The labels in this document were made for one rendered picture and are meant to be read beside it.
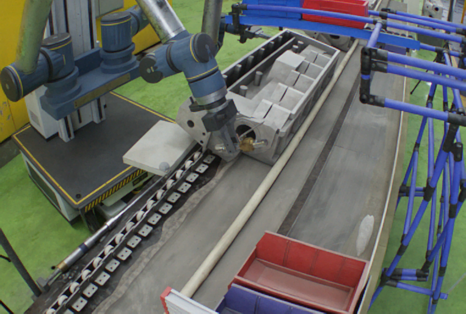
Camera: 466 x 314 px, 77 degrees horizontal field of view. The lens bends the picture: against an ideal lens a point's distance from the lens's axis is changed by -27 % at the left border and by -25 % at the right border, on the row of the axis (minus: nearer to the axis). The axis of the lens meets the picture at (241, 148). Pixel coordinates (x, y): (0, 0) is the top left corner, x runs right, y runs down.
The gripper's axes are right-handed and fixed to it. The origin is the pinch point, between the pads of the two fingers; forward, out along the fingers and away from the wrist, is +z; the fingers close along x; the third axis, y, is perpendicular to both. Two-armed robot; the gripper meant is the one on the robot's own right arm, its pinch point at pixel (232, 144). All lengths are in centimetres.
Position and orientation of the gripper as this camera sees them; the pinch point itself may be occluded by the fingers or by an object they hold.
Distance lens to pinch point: 126.7
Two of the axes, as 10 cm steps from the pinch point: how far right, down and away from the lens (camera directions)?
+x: 4.4, -5.1, 7.4
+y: 8.2, -1.0, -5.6
